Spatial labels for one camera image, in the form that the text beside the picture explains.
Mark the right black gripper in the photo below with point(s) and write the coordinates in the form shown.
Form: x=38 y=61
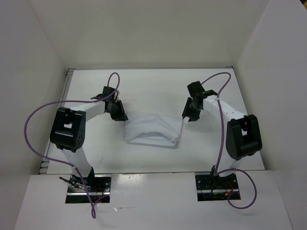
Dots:
x=186 y=112

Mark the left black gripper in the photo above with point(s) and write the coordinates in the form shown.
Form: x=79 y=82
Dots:
x=121 y=115

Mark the white skirt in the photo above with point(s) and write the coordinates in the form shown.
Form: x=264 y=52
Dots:
x=153 y=129

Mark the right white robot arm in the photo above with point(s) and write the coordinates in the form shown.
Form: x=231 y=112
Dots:
x=240 y=135

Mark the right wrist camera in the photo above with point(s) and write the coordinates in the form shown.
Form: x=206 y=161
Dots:
x=196 y=89

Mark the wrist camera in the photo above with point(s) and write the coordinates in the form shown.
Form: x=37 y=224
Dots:
x=108 y=93
x=196 y=89

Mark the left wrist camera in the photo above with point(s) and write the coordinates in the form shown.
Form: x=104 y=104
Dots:
x=108 y=93

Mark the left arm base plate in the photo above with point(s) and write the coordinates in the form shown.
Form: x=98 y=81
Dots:
x=99 y=191

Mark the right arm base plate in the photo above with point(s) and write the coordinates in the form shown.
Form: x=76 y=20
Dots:
x=210 y=188

